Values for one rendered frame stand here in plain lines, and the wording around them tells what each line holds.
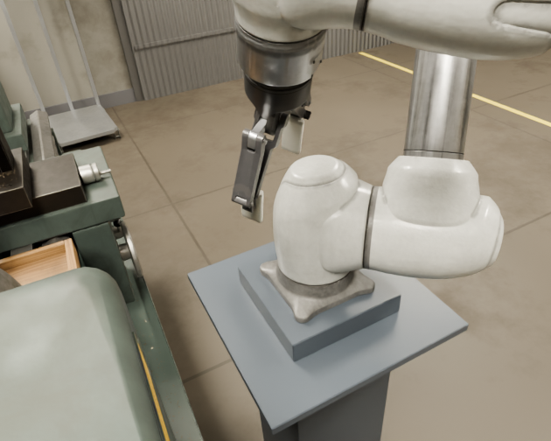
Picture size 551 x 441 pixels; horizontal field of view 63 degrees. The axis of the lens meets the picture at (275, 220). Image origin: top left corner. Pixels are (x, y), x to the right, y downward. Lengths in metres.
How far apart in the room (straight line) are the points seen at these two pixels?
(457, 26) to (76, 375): 0.35
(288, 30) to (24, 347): 0.32
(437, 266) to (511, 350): 1.23
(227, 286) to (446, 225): 0.50
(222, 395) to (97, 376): 1.50
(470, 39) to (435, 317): 0.68
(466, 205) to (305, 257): 0.28
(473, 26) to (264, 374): 0.67
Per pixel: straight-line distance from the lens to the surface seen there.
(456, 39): 0.40
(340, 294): 0.90
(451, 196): 0.77
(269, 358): 0.90
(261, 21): 0.43
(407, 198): 0.77
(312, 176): 0.77
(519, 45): 0.41
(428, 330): 0.96
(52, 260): 1.03
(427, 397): 1.78
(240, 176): 0.53
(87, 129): 3.75
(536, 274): 2.36
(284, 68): 0.46
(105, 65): 4.32
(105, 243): 1.15
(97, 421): 0.26
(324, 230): 0.77
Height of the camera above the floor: 1.46
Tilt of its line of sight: 36 degrees down
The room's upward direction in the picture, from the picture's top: 4 degrees counter-clockwise
